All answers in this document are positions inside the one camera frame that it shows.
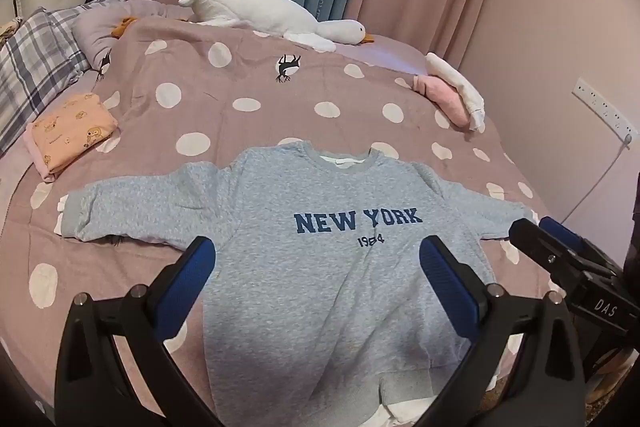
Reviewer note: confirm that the lavender pillow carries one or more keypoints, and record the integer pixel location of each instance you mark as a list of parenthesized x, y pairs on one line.
[(93, 29)]

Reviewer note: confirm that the white wall power strip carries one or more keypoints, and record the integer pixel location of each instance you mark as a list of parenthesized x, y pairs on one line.
[(606, 111)]

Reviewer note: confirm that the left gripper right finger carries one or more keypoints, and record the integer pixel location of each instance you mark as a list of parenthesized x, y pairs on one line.
[(546, 386)]

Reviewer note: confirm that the polka dot mauve blanket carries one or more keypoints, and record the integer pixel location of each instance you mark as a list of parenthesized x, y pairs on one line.
[(182, 93)]

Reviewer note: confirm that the grey New York sweatshirt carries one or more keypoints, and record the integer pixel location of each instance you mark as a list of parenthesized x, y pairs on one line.
[(317, 312)]

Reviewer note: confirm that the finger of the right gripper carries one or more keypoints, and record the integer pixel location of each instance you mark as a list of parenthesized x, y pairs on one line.
[(560, 233), (542, 248)]

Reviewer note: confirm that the folded orange bear garment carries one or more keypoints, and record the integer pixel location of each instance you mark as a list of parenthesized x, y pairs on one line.
[(67, 134)]

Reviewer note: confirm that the blue plaid pillow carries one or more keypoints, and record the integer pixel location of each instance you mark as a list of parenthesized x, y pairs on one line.
[(41, 60)]

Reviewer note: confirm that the folded white garment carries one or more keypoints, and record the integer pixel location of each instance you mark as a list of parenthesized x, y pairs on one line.
[(473, 102)]

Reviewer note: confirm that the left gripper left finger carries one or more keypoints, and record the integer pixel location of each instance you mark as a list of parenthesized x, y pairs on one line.
[(92, 387)]

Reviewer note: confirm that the folded pink garment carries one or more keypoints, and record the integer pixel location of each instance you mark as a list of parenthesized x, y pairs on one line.
[(444, 96)]

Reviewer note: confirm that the white goose plush toy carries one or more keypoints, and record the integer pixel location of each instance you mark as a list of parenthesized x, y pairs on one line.
[(281, 18)]

